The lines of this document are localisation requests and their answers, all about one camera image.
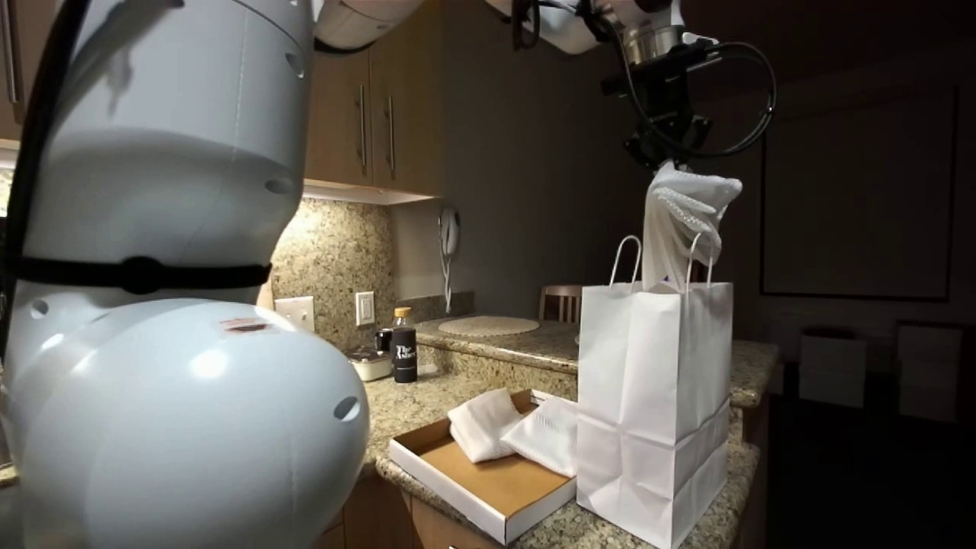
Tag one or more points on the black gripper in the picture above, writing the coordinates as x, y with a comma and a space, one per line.
665, 128

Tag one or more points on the white towel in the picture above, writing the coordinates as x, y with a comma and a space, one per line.
484, 423
682, 223

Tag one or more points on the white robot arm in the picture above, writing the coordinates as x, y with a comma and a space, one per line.
151, 399

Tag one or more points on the white paper bag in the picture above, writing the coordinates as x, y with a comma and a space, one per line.
654, 405

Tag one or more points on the right wooden chair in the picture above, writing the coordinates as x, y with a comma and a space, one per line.
561, 303

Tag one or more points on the right round woven placemat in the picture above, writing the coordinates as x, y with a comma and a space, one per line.
489, 327

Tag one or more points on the wooden upper cabinets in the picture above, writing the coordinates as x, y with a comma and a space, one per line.
375, 119

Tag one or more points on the white box left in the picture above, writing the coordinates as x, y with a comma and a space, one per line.
832, 370

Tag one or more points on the white box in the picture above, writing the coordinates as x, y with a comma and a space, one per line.
832, 370
927, 370

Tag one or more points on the dark bottle with label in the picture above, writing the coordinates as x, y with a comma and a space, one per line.
402, 347

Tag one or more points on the white box right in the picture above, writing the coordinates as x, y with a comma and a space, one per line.
927, 370

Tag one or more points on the flat cardboard box tray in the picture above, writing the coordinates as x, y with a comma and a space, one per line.
500, 499

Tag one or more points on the wall outlet plate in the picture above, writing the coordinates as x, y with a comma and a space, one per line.
298, 309
363, 308

